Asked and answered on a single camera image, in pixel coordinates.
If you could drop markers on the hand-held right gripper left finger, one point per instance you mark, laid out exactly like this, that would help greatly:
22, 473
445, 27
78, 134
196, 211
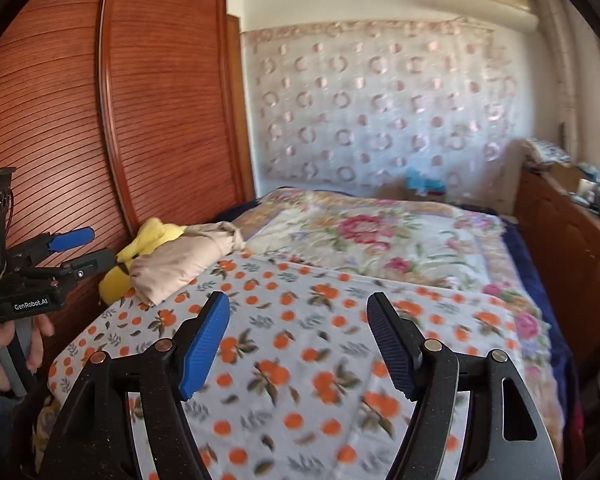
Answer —
205, 345

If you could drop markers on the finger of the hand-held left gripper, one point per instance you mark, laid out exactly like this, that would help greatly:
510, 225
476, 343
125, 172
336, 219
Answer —
90, 267
72, 239

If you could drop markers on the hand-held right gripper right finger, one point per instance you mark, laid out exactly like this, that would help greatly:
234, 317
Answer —
390, 350

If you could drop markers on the beige printed t-shirt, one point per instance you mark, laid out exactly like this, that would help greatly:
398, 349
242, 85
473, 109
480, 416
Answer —
180, 265

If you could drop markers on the yellow folded garment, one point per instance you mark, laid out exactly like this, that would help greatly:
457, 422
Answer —
150, 235

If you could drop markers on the orange fruit print bed sheet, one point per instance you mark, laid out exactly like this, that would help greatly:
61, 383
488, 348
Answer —
305, 320

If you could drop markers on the floral blanket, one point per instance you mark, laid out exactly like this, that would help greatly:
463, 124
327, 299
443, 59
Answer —
380, 230

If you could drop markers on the wooden slatted wardrobe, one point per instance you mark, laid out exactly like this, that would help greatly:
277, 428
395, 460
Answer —
170, 110

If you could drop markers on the floral quilt bed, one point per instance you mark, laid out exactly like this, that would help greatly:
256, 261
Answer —
550, 310

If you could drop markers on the blue plastic toy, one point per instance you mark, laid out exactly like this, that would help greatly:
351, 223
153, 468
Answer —
422, 182

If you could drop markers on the wooden sideboard cabinet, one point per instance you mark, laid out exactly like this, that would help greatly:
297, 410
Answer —
555, 220

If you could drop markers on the circle patterned sheer curtain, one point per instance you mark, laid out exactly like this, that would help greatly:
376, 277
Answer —
380, 110

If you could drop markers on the cardboard box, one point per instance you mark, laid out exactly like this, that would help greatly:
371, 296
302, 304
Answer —
565, 176

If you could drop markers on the folded patterned cloth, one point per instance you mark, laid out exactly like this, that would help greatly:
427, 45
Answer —
547, 150

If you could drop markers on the gathered pale window curtain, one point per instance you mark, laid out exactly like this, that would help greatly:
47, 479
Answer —
560, 60

